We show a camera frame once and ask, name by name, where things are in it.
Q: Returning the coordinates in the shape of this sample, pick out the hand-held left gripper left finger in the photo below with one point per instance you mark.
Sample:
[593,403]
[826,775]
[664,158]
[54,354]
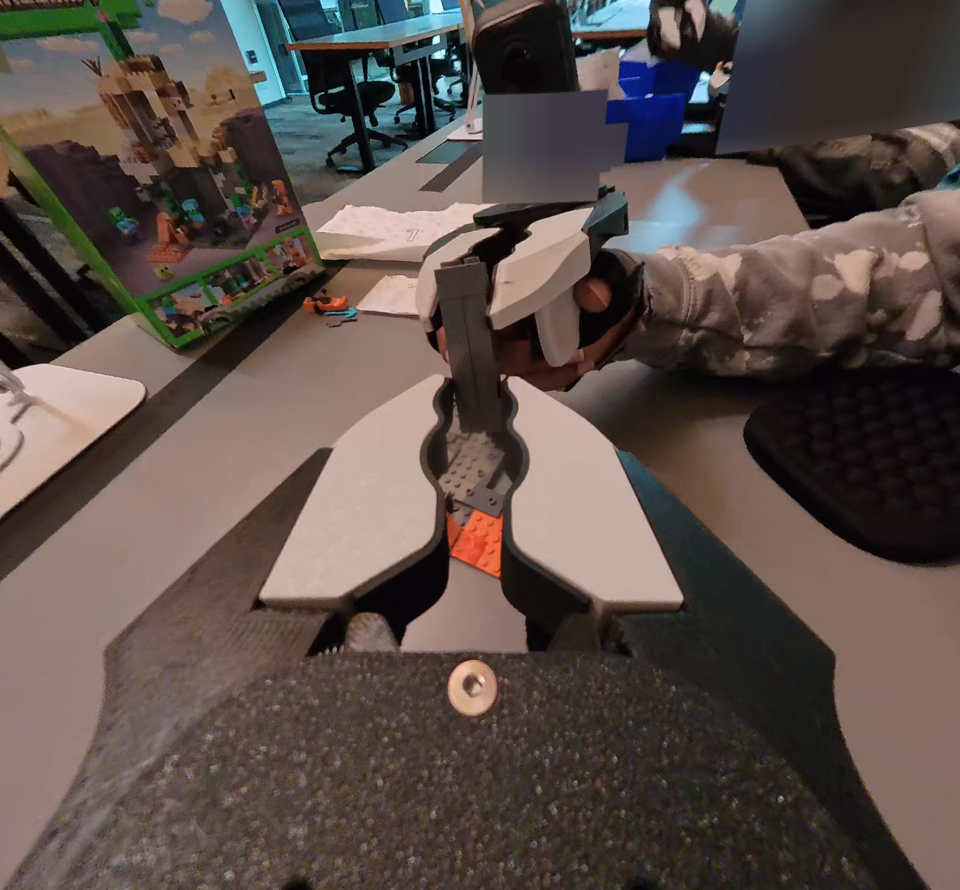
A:
[352,523]

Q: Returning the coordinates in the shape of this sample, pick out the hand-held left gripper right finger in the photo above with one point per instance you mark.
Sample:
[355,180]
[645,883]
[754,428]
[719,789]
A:
[592,523]

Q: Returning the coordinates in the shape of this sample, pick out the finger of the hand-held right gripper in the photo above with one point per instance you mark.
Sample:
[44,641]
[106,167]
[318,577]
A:
[431,290]
[540,260]

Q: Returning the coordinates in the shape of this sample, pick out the tall dark grey lego pillar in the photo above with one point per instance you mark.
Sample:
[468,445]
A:
[469,335]

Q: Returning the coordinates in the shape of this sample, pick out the turquoise lego tool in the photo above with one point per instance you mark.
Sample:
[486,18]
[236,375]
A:
[341,316]

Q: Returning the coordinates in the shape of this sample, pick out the orange lego minifigure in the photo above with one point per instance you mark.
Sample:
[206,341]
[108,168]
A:
[326,303]

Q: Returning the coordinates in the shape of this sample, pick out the lego set box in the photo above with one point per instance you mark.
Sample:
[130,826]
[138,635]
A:
[172,155]

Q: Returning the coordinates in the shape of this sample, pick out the person's right hand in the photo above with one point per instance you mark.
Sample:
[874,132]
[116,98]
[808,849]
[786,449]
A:
[592,298]

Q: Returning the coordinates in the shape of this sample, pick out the large printed paper bag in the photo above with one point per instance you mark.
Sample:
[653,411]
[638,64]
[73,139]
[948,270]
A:
[390,230]

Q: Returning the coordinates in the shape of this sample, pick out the blue plastic storage bin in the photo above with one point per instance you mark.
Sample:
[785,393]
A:
[652,110]

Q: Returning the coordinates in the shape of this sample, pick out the black office chair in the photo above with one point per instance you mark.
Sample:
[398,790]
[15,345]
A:
[330,80]
[405,13]

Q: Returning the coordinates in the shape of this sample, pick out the wooden office desk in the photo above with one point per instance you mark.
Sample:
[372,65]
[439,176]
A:
[375,35]

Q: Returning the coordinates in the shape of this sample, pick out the black office chair seat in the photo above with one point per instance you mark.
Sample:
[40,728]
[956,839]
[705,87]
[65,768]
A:
[870,455]

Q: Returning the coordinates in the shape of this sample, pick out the white stand base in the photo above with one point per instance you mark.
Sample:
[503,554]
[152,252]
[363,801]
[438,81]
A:
[60,410]

